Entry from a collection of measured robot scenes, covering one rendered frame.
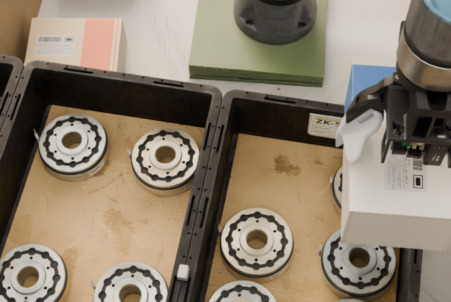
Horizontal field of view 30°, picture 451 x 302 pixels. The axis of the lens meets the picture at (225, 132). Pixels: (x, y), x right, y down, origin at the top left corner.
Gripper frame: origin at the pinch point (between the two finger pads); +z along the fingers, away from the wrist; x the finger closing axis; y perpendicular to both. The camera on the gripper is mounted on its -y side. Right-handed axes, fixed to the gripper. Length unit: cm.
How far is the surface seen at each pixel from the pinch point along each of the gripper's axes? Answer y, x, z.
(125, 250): 4.8, -34.7, 28.5
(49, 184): -5, -48, 28
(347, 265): 5.8, -3.3, 24.7
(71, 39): -35, -51, 34
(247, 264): 6.4, -17.0, 25.5
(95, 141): -10.8, -41.1, 25.3
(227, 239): 3.0, -20.1, 25.6
